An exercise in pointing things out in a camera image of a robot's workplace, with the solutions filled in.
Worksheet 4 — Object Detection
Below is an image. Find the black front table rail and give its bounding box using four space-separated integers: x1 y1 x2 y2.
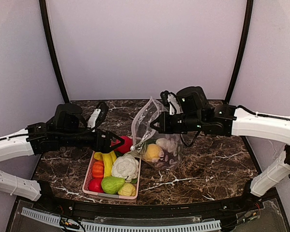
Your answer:
34 189 260 225

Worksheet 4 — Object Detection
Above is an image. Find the white slotted cable duct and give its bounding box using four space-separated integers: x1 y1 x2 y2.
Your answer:
21 207 222 232

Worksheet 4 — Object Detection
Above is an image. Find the orange toy pumpkin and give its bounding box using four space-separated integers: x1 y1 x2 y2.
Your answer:
92 161 104 178

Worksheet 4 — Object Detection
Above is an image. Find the black right frame post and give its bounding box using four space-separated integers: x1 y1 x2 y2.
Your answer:
224 0 254 104

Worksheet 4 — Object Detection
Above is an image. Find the red toy apple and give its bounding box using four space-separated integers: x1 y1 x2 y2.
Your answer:
116 136 133 154

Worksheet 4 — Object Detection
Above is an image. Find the black left frame post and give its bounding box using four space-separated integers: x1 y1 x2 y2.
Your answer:
39 0 70 103

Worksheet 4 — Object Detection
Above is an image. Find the pale yellow toy fruit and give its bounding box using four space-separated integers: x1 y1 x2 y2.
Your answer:
117 183 136 197

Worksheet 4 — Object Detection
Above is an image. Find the white toy cauliflower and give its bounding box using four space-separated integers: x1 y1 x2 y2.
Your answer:
111 154 139 182

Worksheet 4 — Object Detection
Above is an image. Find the green toy cucumber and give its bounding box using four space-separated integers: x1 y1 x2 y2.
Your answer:
139 138 156 154

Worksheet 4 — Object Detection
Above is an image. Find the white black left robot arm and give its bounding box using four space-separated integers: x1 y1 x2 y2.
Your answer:
0 101 125 202

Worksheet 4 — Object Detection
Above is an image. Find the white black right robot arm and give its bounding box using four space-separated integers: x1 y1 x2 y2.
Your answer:
150 87 290 198

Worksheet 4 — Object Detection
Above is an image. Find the clear dotted zip top bag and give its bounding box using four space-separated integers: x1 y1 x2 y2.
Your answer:
130 98 183 170

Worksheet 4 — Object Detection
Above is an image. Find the red toy tomato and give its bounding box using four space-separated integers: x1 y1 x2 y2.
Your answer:
88 178 104 193

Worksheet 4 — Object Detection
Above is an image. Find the black frame post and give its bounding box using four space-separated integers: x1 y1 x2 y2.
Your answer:
39 0 70 103
224 0 254 104

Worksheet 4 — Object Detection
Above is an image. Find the dark red toy fruit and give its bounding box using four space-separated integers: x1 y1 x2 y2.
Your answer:
157 145 183 170

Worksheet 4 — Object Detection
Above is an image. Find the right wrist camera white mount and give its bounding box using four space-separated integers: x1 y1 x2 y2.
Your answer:
160 90 183 116

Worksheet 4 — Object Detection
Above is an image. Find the yellow toy cauliflower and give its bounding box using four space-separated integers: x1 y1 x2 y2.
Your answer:
144 144 164 163

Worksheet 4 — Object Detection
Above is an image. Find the yellow toy banana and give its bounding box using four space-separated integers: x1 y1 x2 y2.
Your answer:
102 151 117 177

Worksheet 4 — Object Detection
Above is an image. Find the pink plastic basket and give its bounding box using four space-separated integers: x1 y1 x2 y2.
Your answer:
82 152 141 201

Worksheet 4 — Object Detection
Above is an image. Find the yellow toy pepper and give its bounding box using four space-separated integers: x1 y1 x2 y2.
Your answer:
93 152 103 161

